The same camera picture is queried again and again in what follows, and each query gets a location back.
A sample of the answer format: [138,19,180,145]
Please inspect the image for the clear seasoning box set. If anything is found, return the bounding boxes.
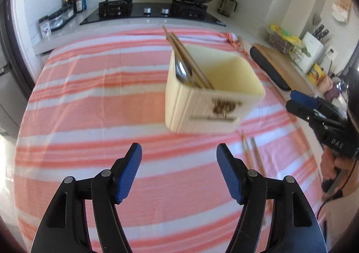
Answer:
[39,5,77,39]

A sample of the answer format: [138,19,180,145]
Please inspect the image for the wooden chopstick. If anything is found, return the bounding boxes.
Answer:
[169,32,210,89]
[241,130,256,171]
[250,136,274,211]
[172,32,216,90]
[162,26,202,88]

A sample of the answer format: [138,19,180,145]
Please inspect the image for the wire dish rack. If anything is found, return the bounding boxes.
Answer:
[267,31,312,64]

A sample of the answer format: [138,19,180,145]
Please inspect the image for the person's right hand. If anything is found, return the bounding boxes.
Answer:
[320,148,350,187]

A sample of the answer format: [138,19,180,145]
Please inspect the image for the wooden cutting board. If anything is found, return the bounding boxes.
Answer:
[254,42,316,97]

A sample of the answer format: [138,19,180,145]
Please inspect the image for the pink white striped cloth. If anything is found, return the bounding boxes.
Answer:
[13,27,328,253]

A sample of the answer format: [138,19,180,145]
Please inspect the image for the white ribbed utensil holder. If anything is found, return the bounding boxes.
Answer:
[164,44,266,134]

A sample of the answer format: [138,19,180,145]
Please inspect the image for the yellow snack packet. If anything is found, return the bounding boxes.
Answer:
[307,63,327,86]

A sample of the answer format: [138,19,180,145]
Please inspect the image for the person's right forearm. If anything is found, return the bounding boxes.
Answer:
[341,163,359,199]

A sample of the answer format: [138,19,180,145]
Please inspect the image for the metal spoon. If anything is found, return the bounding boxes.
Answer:
[175,58,187,83]
[181,62,195,86]

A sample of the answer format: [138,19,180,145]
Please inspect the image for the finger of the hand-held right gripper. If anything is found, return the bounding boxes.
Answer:
[285,100,347,131]
[290,90,338,115]

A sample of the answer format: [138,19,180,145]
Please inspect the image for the yellow plastic bag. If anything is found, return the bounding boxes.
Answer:
[269,24,303,46]

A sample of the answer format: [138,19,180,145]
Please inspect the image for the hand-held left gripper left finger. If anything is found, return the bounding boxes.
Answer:
[31,143,142,253]

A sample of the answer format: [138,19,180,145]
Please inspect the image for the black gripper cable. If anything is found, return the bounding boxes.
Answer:
[316,167,355,218]

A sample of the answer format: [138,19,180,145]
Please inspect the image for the white knife block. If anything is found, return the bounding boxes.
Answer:
[300,31,326,72]

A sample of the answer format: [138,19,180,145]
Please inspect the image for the black gas stove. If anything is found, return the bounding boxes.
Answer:
[79,0,227,28]

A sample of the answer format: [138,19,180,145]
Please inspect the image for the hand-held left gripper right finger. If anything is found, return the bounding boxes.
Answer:
[216,143,327,253]

